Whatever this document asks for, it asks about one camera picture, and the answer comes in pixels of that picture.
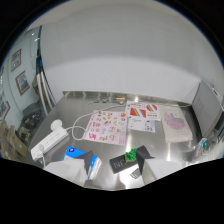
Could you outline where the white power strip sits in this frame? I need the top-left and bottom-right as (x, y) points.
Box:
(30, 127), (70, 161)

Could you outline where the small clear packet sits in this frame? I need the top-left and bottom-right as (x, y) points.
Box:
(195, 137), (210, 158)

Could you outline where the white cable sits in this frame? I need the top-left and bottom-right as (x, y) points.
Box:
(65, 104), (128, 141)

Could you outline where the small dark card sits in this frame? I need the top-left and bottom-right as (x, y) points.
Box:
(129, 167), (142, 180)

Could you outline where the pink sticker sheet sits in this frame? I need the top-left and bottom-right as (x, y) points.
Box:
(82, 109), (129, 147)

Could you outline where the cardboard box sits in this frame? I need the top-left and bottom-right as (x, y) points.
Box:
(0, 120), (29, 160)

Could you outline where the green toy block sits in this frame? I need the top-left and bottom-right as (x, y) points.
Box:
(124, 147), (139, 162)

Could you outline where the pink patterned packet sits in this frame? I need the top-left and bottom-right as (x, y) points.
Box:
(161, 106), (194, 145)

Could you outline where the grey cabinet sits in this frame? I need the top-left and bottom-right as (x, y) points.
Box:
(191, 80), (224, 136)

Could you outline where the colourful shapes card sheet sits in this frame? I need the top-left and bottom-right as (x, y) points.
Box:
(125, 101), (162, 122)

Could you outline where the white round plug adapter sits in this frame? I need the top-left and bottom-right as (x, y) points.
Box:
(49, 118), (65, 132)

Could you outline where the framed picture, red frame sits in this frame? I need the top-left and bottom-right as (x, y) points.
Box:
(14, 70), (31, 97)
(10, 48), (23, 73)

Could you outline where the black lettered card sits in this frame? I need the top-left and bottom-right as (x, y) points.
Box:
(108, 152), (141, 175)

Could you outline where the white printed card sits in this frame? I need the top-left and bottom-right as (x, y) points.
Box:
(127, 116), (157, 134)

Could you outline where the blue and white packet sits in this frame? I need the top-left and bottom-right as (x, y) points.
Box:
(62, 145), (103, 181)

